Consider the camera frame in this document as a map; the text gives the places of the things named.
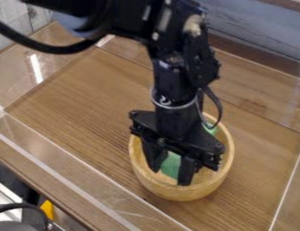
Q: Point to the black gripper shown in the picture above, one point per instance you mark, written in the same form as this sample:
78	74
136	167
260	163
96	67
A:
177	130

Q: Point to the yellow sticker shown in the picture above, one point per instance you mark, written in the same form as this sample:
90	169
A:
48	208

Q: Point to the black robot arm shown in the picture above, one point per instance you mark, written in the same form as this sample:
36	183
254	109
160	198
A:
171	27

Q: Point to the brown wooden bowl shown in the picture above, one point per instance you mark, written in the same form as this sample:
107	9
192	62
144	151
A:
207	180

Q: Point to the green rectangular block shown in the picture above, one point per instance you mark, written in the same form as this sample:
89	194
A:
172	164

